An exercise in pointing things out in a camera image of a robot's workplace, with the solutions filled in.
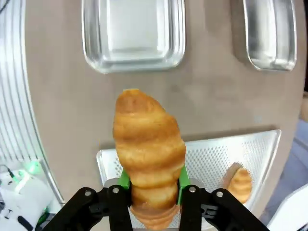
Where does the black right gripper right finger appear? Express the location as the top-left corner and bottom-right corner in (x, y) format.
(176, 165), (268, 231)

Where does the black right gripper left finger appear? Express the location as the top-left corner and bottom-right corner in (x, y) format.
(36, 168), (133, 231)

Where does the golden brown croissant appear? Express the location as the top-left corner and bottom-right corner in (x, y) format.
(227, 167), (253, 205)
(112, 88), (187, 229)

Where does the steel container with white rim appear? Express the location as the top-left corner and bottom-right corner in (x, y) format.
(81, 0), (186, 74)

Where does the plain steel container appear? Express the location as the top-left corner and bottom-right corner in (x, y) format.
(242, 0), (298, 72)

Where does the perforated aluminium baking tray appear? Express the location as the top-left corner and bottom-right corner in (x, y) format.
(96, 129), (282, 231)

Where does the white table with grey leg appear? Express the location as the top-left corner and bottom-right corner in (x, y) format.
(267, 184), (308, 231)

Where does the ribbed aluminium platform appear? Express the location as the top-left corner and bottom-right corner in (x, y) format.
(0, 0), (65, 205)

